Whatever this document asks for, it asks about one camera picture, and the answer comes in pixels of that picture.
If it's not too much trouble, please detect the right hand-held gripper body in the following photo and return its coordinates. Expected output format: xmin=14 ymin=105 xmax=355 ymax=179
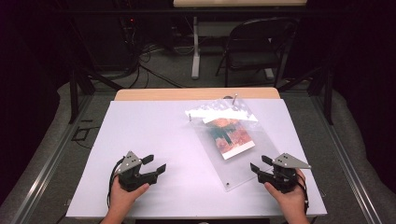
xmin=257 ymin=152 xmax=312 ymax=194

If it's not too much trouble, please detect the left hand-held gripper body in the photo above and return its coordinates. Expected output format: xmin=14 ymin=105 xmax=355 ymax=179
xmin=116 ymin=150 xmax=159 ymax=192

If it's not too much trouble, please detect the clear acrylic picture frame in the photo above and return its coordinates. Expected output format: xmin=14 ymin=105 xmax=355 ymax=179
xmin=185 ymin=93 xmax=283 ymax=191

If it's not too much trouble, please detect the painting print card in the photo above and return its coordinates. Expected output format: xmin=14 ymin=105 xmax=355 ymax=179
xmin=204 ymin=117 xmax=256 ymax=161

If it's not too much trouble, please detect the person's left hand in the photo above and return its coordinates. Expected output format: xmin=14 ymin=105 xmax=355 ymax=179
xmin=108 ymin=176 xmax=150 ymax=216

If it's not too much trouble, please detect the person's right hand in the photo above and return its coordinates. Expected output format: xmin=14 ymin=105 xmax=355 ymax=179
xmin=263 ymin=169 xmax=308 ymax=216

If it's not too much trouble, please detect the white foam board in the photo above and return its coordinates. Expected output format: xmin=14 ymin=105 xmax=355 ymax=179
xmin=65 ymin=98 xmax=328 ymax=218

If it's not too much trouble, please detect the wooden table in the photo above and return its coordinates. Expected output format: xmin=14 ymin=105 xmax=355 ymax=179
xmin=114 ymin=87 xmax=281 ymax=102

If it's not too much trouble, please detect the black metal stand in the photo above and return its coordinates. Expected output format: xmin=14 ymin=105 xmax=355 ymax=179
xmin=276 ymin=62 xmax=335 ymax=126
xmin=66 ymin=18 xmax=124 ymax=125

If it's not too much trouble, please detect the black folding chair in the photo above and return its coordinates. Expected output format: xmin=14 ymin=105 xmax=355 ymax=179
xmin=215 ymin=17 xmax=300 ymax=89

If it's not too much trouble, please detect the white-legged desk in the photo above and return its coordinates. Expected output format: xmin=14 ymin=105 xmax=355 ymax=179
xmin=172 ymin=0 xmax=307 ymax=80

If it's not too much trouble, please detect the dark equipment rack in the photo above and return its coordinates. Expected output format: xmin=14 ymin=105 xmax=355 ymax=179
xmin=116 ymin=0 xmax=139 ymax=66

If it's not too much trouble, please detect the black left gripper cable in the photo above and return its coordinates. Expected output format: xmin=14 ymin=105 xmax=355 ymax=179
xmin=106 ymin=157 xmax=125 ymax=208

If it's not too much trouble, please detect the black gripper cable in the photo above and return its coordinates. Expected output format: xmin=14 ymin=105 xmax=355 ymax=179
xmin=297 ymin=172 xmax=310 ymax=216
xmin=106 ymin=157 xmax=125 ymax=208

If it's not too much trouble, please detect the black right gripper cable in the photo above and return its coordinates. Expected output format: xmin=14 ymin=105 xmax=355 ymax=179
xmin=297 ymin=172 xmax=310 ymax=216

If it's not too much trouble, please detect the aluminium floor rail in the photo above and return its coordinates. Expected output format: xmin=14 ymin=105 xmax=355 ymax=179
xmin=10 ymin=94 xmax=94 ymax=224
xmin=311 ymin=94 xmax=383 ymax=224

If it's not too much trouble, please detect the bundle of black floor cables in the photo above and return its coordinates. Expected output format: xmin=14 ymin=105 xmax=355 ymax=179
xmin=118 ymin=18 xmax=188 ymax=90

